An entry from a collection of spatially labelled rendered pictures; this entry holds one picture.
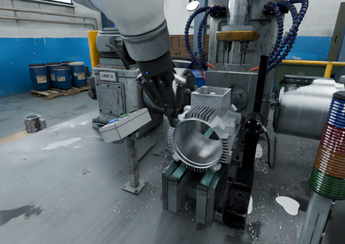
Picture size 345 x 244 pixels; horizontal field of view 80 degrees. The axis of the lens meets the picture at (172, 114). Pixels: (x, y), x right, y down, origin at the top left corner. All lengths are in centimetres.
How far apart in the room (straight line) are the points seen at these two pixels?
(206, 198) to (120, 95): 70
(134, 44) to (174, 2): 654
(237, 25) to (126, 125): 61
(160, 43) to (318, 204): 43
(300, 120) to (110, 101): 88
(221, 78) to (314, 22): 514
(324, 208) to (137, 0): 50
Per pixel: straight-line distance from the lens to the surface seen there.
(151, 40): 39
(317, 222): 55
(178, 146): 67
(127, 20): 37
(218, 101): 63
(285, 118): 89
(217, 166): 63
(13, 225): 82
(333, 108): 44
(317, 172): 49
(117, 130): 61
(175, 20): 686
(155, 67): 42
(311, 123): 91
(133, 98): 108
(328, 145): 46
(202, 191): 61
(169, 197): 68
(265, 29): 120
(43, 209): 82
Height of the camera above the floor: 130
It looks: 20 degrees down
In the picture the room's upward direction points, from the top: straight up
